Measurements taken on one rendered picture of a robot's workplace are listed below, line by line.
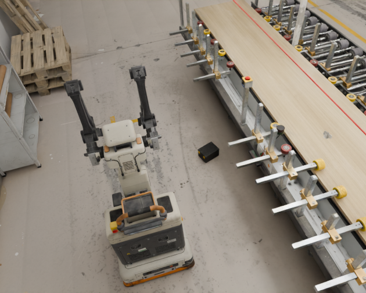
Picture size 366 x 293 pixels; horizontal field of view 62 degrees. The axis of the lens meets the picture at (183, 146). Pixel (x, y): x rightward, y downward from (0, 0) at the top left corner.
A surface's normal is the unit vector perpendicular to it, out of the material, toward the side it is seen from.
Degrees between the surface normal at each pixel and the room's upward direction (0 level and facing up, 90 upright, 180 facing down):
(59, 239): 0
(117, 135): 48
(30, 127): 0
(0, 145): 90
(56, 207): 0
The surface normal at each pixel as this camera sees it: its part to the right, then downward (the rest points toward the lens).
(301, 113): -0.07, -0.66
